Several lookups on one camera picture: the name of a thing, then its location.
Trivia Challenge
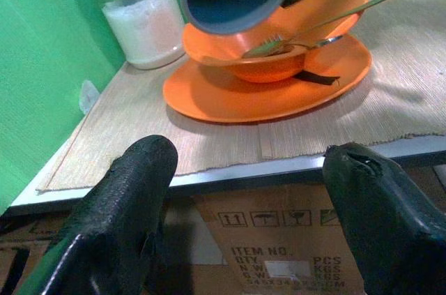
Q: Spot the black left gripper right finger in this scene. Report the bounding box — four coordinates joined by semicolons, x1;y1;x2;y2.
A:
321;141;446;295

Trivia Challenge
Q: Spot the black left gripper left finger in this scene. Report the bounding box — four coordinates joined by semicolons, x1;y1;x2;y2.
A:
20;134;179;295

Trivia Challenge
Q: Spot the metal fork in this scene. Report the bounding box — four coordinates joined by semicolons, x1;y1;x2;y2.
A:
261;0;417;52

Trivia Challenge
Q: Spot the beige woven placemat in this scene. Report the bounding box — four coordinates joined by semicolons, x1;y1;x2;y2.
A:
258;0;446;162
36;57;262;194

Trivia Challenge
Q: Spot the metal spoon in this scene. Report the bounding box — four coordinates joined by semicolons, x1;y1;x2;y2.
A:
242;34;346;60

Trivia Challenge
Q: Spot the orange bowl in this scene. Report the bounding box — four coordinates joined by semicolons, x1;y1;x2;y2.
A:
181;0;370;84

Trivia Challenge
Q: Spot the black strip under bowl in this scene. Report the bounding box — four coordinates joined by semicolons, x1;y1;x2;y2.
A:
292;71;341;87

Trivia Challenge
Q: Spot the small clear plastic scrap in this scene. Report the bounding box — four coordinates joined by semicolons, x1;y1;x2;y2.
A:
78;80;101;115

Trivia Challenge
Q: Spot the printed brown cardboard box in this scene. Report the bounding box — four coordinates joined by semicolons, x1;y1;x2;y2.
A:
0;160;446;295

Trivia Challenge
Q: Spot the orange plate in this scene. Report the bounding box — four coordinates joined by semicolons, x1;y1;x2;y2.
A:
162;33;373;124

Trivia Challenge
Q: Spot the glass jar with white powder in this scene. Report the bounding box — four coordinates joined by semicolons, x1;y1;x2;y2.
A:
82;0;187;71

